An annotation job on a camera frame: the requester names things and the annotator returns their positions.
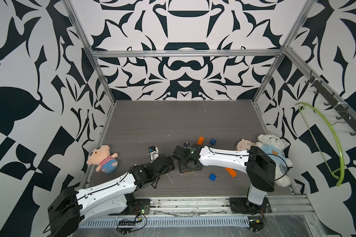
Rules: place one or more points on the orange lego brick far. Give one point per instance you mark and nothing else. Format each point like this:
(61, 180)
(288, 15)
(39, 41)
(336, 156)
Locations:
(200, 140)

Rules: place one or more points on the blue lego brick near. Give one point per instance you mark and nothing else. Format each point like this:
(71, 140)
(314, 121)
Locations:
(212, 177)

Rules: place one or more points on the pink pig plush toy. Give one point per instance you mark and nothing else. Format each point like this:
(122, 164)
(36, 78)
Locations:
(103, 159)

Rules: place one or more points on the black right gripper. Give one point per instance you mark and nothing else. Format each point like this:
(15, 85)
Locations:
(181, 169)

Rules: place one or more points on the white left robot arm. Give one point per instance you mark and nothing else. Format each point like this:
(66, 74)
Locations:
(72, 207)

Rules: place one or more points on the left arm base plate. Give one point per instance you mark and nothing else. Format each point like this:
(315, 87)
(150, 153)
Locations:
(137, 206)

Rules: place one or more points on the white teddy bear plush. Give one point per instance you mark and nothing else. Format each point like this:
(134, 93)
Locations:
(274, 146)

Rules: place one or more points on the orange lego brick right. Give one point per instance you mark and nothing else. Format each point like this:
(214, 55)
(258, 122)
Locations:
(232, 172)

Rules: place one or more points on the black wall hook rack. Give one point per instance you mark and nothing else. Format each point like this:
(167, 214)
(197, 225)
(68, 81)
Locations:
(345, 111)

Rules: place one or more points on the aluminium cage frame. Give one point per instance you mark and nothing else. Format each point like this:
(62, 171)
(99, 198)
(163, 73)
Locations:
(226, 50)

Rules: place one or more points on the white cable duct strip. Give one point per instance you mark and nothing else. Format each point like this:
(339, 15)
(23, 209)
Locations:
(169, 222)

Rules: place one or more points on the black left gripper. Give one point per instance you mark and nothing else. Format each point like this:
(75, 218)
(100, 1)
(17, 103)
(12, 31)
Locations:
(172, 166)

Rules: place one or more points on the green plastic hoop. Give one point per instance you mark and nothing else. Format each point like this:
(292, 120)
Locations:
(321, 139)

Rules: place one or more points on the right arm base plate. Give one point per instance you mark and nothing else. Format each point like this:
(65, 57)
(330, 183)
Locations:
(243, 206)

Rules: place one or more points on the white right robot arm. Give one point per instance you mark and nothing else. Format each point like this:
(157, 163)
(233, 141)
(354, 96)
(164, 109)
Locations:
(258, 165)

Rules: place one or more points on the orange lego brick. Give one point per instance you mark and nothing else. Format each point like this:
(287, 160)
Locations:
(200, 140)
(232, 172)

